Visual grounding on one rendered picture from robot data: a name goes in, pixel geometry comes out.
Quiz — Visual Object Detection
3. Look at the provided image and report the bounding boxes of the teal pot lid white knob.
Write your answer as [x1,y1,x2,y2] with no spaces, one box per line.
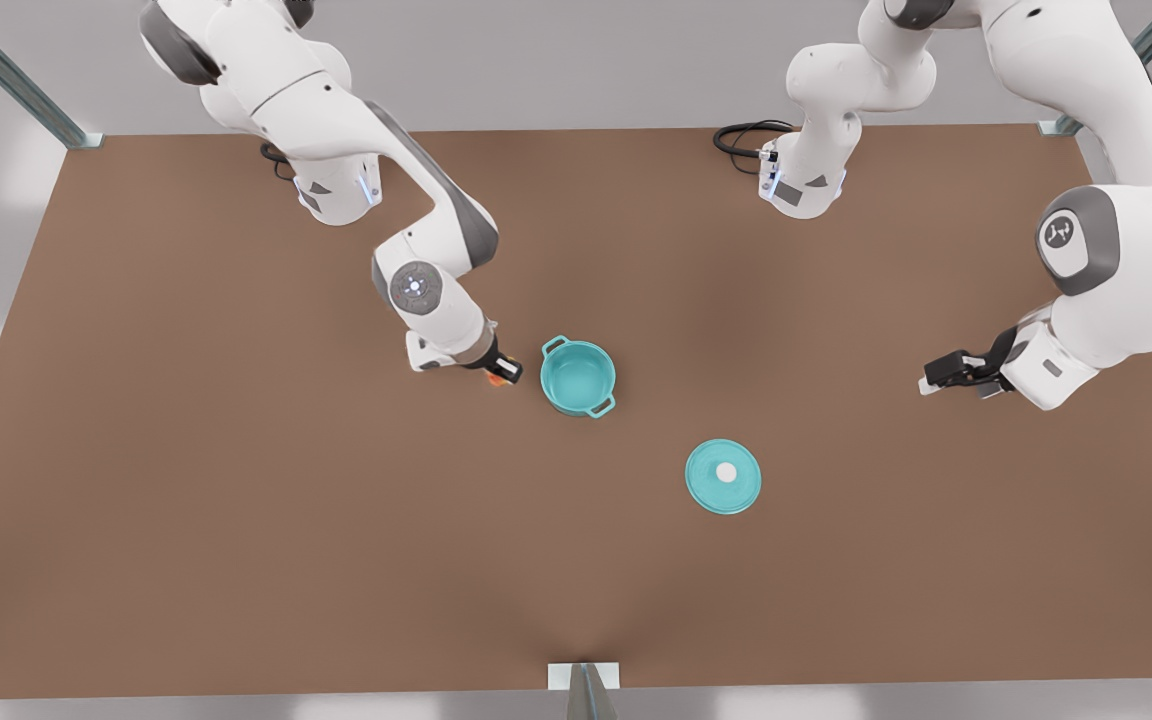
[684,438,764,516]

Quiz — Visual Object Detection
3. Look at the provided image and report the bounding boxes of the silver frame post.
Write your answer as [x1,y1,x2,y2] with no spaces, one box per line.
[1038,0,1152,138]
[547,661,622,720]
[0,0,105,151]

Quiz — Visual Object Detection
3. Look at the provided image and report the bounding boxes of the teal pot with handles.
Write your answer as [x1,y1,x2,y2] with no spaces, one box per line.
[539,335,619,420]

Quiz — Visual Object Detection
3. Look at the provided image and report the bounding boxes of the black cable loop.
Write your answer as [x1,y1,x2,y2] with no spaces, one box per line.
[712,119,799,178]
[259,141,299,184]

